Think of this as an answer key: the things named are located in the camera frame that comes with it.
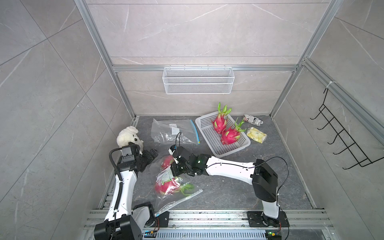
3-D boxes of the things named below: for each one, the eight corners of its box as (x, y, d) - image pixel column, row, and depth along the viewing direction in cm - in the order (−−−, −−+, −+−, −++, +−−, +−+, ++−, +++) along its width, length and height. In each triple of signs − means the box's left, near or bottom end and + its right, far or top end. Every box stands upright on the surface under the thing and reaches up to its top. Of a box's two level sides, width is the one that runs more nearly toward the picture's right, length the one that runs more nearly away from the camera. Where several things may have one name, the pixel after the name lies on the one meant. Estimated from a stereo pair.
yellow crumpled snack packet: (243, 133, 111) (245, 130, 109) (249, 127, 115) (250, 124, 112) (261, 144, 105) (263, 141, 102) (266, 138, 108) (268, 135, 106)
